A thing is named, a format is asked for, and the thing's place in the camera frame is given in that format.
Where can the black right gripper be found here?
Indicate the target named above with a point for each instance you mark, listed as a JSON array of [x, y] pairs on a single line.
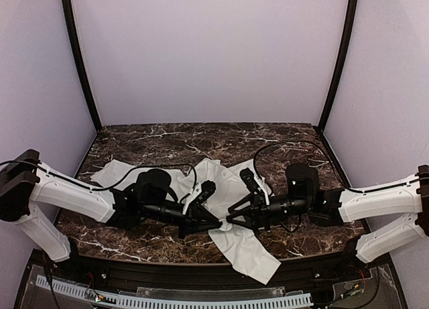
[[258, 212]]

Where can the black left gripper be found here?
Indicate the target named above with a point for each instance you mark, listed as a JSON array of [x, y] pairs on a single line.
[[188, 218]]

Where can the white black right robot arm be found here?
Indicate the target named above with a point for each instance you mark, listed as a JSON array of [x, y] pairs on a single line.
[[407, 197]]

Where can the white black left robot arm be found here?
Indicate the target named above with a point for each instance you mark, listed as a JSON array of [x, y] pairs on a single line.
[[26, 182]]

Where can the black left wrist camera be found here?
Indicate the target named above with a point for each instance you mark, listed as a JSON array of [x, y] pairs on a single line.
[[184, 190]]

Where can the white slotted cable duct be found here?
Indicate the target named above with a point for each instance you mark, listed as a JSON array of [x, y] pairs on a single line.
[[165, 298]]

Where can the black front table rail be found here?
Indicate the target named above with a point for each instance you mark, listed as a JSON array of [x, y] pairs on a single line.
[[311, 273]]

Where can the black right frame post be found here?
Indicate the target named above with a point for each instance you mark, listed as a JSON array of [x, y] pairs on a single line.
[[339, 64]]

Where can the black frame post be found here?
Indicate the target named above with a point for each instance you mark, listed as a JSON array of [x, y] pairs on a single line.
[[339, 64], [79, 63]]

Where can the black left frame post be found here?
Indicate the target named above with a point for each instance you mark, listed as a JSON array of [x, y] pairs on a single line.
[[79, 63]]

